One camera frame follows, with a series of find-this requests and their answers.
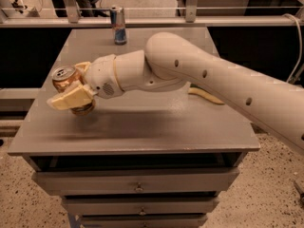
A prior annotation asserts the green and yellow sponge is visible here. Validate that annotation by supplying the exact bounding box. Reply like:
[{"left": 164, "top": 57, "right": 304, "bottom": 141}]
[{"left": 188, "top": 84, "right": 223, "bottom": 105}]

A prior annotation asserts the bottom grey drawer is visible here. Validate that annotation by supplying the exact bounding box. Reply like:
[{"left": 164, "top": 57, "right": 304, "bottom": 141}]
[{"left": 80, "top": 215, "right": 207, "bottom": 228}]

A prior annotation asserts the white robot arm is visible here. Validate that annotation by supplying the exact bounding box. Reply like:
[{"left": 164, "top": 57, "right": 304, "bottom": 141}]
[{"left": 47, "top": 32, "right": 304, "bottom": 153}]

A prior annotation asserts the top grey drawer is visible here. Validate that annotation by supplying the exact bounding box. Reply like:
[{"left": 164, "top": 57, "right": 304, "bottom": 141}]
[{"left": 32, "top": 168, "right": 239, "bottom": 196}]

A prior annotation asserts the orange LaCroix soda can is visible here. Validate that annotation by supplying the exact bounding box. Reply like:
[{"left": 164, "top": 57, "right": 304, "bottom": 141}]
[{"left": 47, "top": 62, "right": 95, "bottom": 115}]

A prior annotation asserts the middle grey drawer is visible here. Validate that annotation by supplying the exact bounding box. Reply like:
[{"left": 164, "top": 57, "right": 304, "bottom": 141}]
[{"left": 62, "top": 197, "right": 219, "bottom": 216}]

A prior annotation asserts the blue silver energy drink can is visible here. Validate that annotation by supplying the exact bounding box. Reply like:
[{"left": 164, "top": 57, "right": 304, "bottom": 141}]
[{"left": 110, "top": 6, "right": 127, "bottom": 45}]

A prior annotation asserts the grey drawer cabinet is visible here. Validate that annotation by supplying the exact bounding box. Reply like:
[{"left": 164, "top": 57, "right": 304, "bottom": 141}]
[{"left": 8, "top": 27, "right": 261, "bottom": 228}]

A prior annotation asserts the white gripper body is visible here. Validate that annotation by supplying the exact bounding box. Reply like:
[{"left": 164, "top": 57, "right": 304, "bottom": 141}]
[{"left": 85, "top": 54, "right": 124, "bottom": 99}]

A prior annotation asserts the white cable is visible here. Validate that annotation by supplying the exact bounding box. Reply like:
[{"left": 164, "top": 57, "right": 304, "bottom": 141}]
[{"left": 282, "top": 13, "right": 304, "bottom": 84}]

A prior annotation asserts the grey metal railing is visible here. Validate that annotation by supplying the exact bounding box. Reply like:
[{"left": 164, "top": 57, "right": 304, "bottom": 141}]
[{"left": 1, "top": 0, "right": 303, "bottom": 28}]

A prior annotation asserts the grey drawer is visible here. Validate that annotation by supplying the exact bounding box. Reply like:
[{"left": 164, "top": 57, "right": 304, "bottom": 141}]
[
  {"left": 80, "top": 215, "right": 207, "bottom": 228},
  {"left": 62, "top": 197, "right": 219, "bottom": 216},
  {"left": 32, "top": 168, "right": 239, "bottom": 196}
]

